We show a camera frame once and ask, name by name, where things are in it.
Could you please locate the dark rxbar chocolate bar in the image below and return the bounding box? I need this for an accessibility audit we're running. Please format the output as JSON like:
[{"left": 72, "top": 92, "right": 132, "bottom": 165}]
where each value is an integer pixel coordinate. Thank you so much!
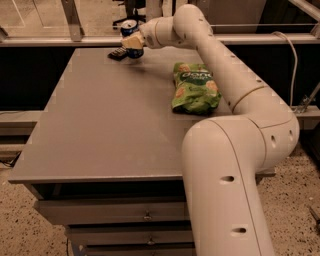
[{"left": 108, "top": 47, "right": 128, "bottom": 61}]

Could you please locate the green chip bag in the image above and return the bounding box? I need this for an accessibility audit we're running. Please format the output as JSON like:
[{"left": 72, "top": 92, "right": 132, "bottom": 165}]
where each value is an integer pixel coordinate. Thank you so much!
[{"left": 171, "top": 62, "right": 221, "bottom": 115}]

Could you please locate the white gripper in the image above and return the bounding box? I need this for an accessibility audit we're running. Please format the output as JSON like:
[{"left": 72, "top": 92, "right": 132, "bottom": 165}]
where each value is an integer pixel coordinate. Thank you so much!
[{"left": 121, "top": 19, "right": 161, "bottom": 50}]

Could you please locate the top grey drawer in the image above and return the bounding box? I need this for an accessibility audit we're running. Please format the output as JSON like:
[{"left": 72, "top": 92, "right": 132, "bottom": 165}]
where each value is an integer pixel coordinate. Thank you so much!
[{"left": 34, "top": 196, "right": 189, "bottom": 225}]

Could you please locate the black office chair base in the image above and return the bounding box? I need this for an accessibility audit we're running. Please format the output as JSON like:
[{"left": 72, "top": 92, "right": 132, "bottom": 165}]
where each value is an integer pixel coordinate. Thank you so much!
[{"left": 112, "top": 0, "right": 146, "bottom": 30}]

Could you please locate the bottom grey drawer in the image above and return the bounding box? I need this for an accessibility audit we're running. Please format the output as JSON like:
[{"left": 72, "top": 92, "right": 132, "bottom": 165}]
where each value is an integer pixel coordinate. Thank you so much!
[{"left": 83, "top": 243, "right": 197, "bottom": 256}]

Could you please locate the grey drawer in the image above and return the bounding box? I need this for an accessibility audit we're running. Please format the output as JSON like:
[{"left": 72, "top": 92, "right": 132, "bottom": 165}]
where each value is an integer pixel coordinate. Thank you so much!
[
  {"left": 66, "top": 222, "right": 193, "bottom": 246},
  {"left": 34, "top": 196, "right": 189, "bottom": 225},
  {"left": 83, "top": 243, "right": 197, "bottom": 256}
]

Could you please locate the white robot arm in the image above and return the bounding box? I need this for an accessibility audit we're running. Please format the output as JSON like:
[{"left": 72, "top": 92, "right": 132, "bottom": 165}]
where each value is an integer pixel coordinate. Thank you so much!
[{"left": 122, "top": 4, "right": 299, "bottom": 256}]

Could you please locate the metal railing frame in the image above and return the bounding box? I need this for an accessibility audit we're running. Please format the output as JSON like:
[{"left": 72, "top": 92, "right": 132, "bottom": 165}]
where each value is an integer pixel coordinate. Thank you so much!
[{"left": 0, "top": 0, "right": 320, "bottom": 47}]

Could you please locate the white cable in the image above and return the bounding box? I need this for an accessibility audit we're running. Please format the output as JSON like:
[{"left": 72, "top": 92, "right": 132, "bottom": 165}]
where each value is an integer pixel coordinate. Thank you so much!
[{"left": 271, "top": 31, "right": 298, "bottom": 108}]

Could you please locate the blue pepsi can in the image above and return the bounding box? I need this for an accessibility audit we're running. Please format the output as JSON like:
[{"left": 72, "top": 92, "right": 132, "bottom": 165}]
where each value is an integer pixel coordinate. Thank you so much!
[{"left": 120, "top": 19, "right": 144, "bottom": 59}]

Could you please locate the middle grey drawer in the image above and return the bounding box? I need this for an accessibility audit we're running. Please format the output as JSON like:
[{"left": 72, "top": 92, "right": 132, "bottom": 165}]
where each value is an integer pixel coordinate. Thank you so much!
[{"left": 66, "top": 222, "right": 193, "bottom": 246}]

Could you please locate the grey drawer cabinet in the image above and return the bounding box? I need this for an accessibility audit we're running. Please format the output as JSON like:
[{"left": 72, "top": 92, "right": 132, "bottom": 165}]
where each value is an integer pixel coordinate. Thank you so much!
[{"left": 8, "top": 45, "right": 276, "bottom": 256}]

